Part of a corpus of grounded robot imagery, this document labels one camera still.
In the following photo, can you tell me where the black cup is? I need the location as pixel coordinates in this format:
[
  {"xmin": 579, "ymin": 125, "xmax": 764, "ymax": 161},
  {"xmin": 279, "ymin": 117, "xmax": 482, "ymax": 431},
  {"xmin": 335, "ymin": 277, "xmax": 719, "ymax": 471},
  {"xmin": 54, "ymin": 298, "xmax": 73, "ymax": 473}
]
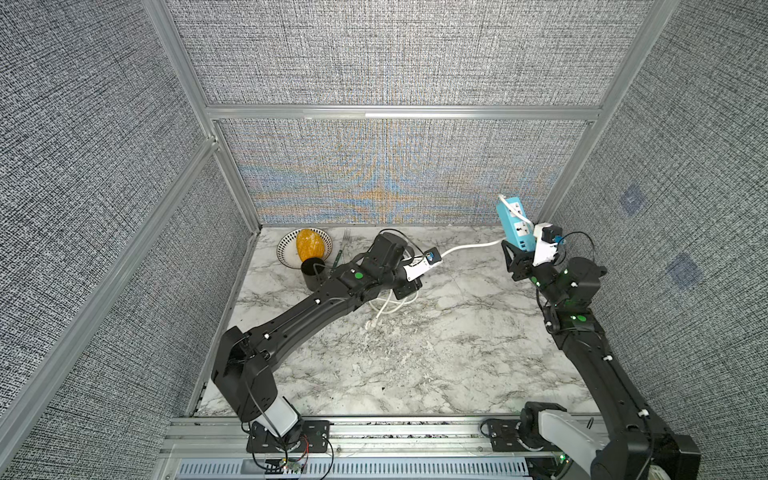
[{"xmin": 300, "ymin": 257, "xmax": 328, "ymax": 292}]

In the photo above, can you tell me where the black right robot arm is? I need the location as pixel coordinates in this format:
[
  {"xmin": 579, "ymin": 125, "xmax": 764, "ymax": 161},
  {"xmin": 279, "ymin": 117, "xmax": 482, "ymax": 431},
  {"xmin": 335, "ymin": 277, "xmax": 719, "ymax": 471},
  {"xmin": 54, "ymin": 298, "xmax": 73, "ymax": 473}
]
[{"xmin": 501, "ymin": 241, "xmax": 701, "ymax": 479}]

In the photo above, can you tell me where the green handled fork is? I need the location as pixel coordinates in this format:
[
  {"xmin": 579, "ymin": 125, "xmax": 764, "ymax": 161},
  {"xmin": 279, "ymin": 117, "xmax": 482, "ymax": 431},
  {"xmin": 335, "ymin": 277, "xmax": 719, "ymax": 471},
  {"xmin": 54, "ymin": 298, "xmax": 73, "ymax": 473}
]
[{"xmin": 331, "ymin": 229, "xmax": 351, "ymax": 271}]

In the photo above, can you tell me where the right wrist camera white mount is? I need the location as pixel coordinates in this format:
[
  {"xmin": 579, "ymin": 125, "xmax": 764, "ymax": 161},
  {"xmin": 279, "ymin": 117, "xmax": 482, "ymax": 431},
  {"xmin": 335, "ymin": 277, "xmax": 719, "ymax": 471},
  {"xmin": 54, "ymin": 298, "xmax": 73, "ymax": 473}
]
[{"xmin": 532, "ymin": 223, "xmax": 563, "ymax": 266}]

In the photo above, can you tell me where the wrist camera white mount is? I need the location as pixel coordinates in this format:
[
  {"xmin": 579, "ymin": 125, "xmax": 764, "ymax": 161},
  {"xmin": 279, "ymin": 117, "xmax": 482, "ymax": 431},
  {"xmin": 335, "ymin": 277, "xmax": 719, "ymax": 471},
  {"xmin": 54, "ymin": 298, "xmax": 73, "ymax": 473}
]
[
  {"xmin": 532, "ymin": 223, "xmax": 563, "ymax": 266},
  {"xmin": 404, "ymin": 247, "xmax": 442, "ymax": 281}
]

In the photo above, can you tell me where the white cord of wall strip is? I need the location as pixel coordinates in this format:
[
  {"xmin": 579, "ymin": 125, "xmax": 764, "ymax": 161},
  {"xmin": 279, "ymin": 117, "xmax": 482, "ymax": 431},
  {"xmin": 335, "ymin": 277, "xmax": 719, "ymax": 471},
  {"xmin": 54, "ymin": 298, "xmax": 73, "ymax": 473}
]
[{"xmin": 362, "ymin": 193, "xmax": 535, "ymax": 330}]

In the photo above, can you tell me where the white patterned bowl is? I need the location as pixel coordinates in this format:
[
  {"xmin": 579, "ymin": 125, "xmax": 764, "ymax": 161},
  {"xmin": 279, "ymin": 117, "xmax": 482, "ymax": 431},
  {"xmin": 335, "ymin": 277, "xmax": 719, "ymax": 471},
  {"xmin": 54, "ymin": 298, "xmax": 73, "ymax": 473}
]
[{"xmin": 276, "ymin": 228, "xmax": 334, "ymax": 269}]

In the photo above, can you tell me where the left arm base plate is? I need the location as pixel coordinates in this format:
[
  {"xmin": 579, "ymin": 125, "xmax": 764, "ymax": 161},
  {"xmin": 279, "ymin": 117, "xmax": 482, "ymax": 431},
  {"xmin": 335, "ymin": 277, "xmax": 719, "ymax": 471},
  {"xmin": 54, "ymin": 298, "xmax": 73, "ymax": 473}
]
[{"xmin": 246, "ymin": 420, "xmax": 331, "ymax": 454}]

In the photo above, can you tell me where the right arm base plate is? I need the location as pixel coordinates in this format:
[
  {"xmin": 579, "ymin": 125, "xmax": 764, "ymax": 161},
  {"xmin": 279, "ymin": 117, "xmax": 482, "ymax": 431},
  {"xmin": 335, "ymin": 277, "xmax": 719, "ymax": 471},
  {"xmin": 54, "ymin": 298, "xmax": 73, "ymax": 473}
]
[{"xmin": 479, "ymin": 418, "xmax": 559, "ymax": 453}]

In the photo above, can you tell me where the teal power strip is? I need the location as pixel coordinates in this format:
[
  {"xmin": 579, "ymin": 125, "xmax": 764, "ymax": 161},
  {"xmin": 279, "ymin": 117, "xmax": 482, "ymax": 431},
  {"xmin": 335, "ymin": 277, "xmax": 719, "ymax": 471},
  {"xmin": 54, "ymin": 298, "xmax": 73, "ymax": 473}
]
[{"xmin": 496, "ymin": 195, "xmax": 536, "ymax": 252}]

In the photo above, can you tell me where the orange bread in bowl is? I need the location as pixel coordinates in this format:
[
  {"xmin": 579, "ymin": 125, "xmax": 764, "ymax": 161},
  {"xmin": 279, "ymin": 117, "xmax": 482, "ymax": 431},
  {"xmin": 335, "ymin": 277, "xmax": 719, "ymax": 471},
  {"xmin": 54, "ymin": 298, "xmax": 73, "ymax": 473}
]
[{"xmin": 296, "ymin": 229, "xmax": 326, "ymax": 262}]

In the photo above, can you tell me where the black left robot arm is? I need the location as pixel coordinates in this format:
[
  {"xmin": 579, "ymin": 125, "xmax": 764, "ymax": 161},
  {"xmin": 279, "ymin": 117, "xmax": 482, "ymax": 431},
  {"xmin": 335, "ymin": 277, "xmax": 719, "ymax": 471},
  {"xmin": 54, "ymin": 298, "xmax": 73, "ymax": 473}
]
[{"xmin": 211, "ymin": 231, "xmax": 425, "ymax": 444}]

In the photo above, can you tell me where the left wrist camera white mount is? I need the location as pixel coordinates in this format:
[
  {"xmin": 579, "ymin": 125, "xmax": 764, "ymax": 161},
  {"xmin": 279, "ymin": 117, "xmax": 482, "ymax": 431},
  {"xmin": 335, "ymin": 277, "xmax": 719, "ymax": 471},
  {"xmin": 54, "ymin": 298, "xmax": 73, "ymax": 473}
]
[{"xmin": 404, "ymin": 247, "xmax": 442, "ymax": 281}]

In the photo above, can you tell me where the white slotted cable duct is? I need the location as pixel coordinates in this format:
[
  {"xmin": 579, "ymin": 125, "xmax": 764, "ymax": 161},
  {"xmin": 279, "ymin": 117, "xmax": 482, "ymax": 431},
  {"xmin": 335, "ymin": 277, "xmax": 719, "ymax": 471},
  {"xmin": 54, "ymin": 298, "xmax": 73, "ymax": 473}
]
[{"xmin": 175, "ymin": 457, "xmax": 531, "ymax": 479}]

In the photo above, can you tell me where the aluminium front rail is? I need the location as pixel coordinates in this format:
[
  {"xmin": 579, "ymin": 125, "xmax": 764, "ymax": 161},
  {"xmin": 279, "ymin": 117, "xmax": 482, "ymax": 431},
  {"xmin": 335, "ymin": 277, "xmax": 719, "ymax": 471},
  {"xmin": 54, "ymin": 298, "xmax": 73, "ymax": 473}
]
[{"xmin": 158, "ymin": 415, "xmax": 577, "ymax": 460}]

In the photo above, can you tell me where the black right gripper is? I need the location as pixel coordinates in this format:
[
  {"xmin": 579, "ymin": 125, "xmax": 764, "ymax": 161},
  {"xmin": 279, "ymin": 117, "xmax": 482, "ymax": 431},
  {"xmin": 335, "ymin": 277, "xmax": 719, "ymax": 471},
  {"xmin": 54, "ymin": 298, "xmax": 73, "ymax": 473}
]
[{"xmin": 507, "ymin": 235, "xmax": 568, "ymax": 314}]

